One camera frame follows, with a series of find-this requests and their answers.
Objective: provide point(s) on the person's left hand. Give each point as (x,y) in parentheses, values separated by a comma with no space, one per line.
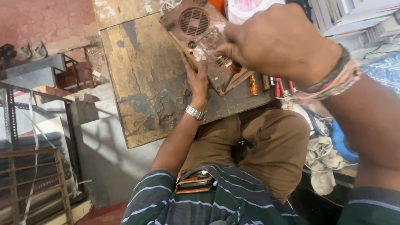
(197,89)

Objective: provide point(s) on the orange plastic object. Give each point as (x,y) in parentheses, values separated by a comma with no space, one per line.
(217,4)

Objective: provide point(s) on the green striped shirt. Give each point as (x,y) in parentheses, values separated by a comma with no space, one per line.
(200,203)

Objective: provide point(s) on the white crumpled cloth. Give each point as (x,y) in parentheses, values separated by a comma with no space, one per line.
(323,162)

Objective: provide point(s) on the stack of books and papers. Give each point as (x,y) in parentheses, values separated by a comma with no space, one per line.
(353,15)

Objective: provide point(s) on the silver metal wristwatch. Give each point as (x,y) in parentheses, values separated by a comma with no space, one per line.
(194,112)

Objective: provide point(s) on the blue printed cloth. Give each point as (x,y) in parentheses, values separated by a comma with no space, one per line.
(382,73)

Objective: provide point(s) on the white plastic bag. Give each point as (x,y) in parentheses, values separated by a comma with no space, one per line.
(247,11)

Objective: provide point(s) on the black shoe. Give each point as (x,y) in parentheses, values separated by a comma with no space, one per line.
(7,52)

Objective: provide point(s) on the brown leather phone pouch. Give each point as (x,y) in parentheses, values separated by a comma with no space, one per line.
(194,182)

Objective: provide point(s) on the person's right fingers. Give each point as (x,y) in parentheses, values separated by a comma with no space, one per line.
(231,43)

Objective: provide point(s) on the blue plastic container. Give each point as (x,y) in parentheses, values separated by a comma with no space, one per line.
(342,140)

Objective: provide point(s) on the person's right hand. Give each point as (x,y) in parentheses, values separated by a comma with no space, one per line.
(281,43)

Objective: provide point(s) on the brown trousers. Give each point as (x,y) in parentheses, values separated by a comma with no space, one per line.
(275,143)

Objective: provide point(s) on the grey metal bench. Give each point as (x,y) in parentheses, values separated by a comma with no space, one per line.
(28,70)

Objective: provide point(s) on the slotted metal rack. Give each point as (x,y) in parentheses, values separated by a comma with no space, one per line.
(34,175)

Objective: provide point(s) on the brown speaker back panel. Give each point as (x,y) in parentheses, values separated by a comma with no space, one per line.
(200,34)

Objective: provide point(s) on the coloured thread wrist bands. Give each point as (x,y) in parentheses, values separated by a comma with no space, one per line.
(334,78)

